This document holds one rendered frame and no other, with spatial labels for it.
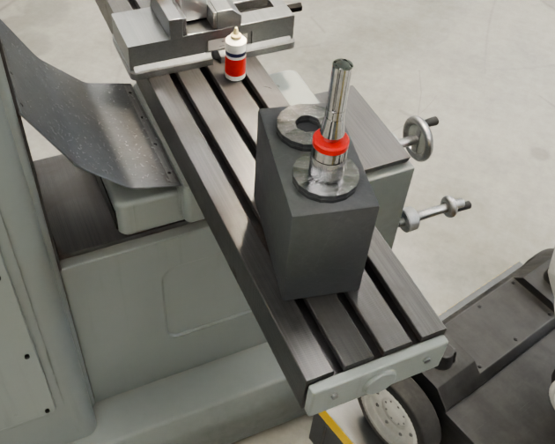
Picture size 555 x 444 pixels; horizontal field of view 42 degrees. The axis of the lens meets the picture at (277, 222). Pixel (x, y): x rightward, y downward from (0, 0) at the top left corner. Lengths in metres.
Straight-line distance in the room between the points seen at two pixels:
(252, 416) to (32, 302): 0.73
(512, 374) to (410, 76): 1.84
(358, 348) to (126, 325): 0.71
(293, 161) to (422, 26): 2.52
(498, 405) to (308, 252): 0.64
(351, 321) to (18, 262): 0.58
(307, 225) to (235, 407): 0.97
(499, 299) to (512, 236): 0.99
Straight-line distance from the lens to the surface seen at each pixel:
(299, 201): 0.93
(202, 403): 1.81
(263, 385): 1.84
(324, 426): 1.65
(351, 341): 1.03
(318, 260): 1.00
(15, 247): 1.26
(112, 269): 1.44
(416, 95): 3.03
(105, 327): 1.59
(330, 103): 0.87
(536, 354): 1.58
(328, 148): 0.90
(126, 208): 1.34
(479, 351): 1.51
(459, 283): 2.38
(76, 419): 1.74
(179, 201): 1.37
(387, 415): 1.53
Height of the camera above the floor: 1.80
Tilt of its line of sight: 48 degrees down
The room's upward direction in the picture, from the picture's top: 5 degrees clockwise
